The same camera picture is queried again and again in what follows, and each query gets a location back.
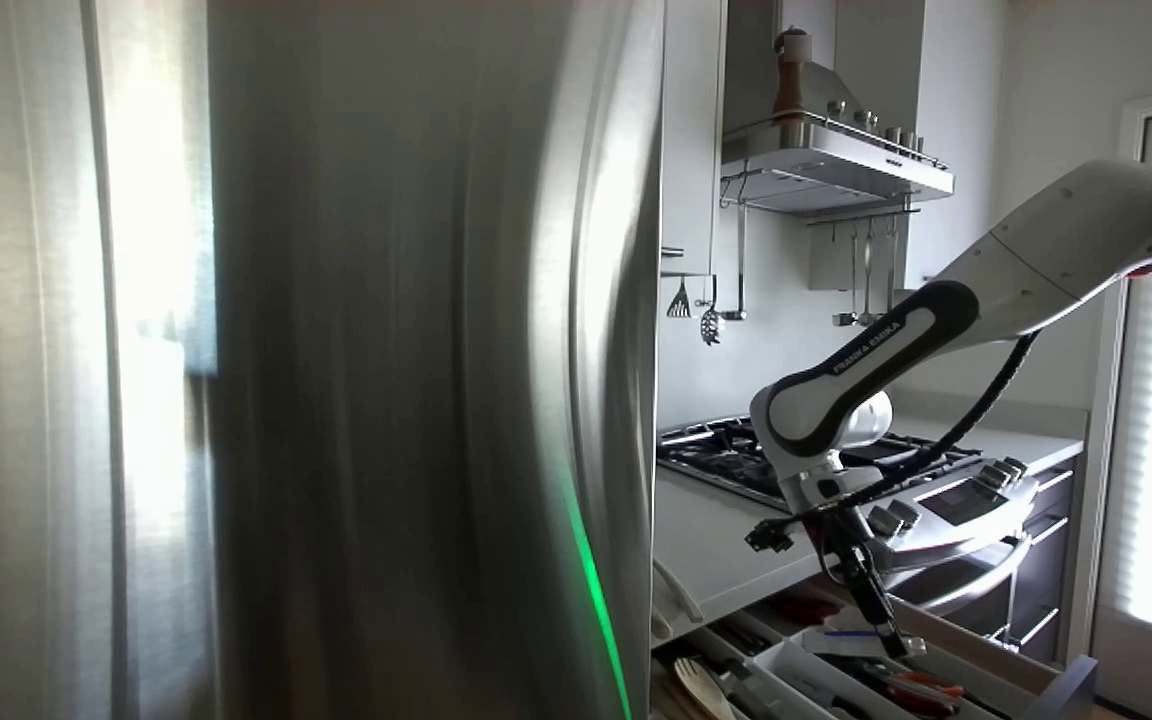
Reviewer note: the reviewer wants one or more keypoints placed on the white spoon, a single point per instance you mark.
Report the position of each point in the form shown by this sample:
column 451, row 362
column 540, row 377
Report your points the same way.
column 702, row 685

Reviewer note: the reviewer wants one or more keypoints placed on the brown wooden pepper mill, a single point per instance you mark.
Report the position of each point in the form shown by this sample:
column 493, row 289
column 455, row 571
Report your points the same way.
column 790, row 74

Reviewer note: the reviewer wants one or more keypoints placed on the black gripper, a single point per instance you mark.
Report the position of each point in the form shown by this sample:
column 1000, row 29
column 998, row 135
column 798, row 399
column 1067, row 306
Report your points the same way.
column 843, row 541

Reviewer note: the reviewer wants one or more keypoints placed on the silver range knob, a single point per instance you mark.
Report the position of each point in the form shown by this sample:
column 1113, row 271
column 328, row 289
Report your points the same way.
column 901, row 514
column 883, row 523

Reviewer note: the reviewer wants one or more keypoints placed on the chrome pot filler faucet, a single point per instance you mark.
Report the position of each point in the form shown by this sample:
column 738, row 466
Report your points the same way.
column 735, row 267

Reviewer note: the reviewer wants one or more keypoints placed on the white upper cabinet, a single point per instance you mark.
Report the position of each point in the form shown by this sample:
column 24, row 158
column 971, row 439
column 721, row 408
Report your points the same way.
column 689, row 135

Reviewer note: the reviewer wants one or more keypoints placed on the white and blue object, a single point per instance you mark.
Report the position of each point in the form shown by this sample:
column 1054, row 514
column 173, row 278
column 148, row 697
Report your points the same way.
column 859, row 638

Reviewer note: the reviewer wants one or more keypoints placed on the white tall wall cabinet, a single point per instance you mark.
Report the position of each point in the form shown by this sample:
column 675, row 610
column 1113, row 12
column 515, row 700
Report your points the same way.
column 956, row 144

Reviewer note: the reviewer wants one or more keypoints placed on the stainless steel range hood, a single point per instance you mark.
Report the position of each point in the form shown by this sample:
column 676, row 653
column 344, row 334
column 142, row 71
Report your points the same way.
column 829, row 163

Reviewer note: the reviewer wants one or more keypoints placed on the small jars row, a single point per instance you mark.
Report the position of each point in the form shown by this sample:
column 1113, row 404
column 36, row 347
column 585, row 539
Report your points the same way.
column 878, row 123

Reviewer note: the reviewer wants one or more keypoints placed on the open wooden kitchen drawer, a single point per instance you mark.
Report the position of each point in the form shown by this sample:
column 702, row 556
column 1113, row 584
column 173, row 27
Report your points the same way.
column 989, row 667

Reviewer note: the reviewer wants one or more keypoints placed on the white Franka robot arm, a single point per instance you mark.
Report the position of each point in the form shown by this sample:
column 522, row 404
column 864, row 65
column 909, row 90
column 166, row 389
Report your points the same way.
column 1040, row 262

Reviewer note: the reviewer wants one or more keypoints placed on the stainless steel gas range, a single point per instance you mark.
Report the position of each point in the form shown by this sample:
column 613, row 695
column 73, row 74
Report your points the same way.
column 961, row 532

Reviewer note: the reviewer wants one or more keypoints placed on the stainless steel refrigerator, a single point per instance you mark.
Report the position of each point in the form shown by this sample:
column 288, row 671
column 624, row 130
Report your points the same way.
column 339, row 362

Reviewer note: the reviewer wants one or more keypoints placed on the hanging metal utensils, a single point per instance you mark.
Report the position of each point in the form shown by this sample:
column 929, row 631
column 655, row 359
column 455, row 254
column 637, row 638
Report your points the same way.
column 864, row 286

